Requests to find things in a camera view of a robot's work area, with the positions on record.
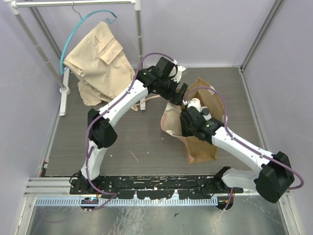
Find white bottle black cap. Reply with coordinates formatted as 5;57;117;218
200;106;212;121

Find brown canvas bag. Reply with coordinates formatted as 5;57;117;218
160;78;225;164

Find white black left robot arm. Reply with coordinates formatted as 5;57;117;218
77;56;188;194

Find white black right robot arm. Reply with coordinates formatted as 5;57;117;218
180;106;294;203

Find beige cargo shorts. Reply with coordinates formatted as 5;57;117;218
63;22;135;106

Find teal clothes hanger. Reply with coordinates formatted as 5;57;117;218
59;0;117;75

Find white metal clothes rack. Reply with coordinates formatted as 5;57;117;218
3;0;143;117

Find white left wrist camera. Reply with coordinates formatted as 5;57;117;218
171;65;187;83

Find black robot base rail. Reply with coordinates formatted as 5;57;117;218
69;175;231;200

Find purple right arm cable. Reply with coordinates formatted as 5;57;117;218
183;86;305;212

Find grey slotted cable duct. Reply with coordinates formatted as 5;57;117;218
34;196;218;208

